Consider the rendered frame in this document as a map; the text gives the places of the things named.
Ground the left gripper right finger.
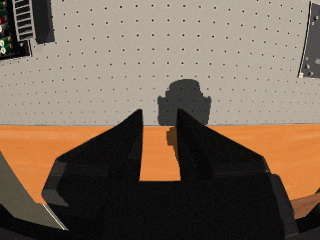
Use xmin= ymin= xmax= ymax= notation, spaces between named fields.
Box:
xmin=176 ymin=109 xmax=271 ymax=180

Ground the white perforated base plate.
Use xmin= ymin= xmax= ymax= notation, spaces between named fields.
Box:
xmin=0 ymin=0 xmax=320 ymax=127

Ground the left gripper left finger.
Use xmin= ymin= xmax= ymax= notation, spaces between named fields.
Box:
xmin=48 ymin=109 xmax=143 ymax=180

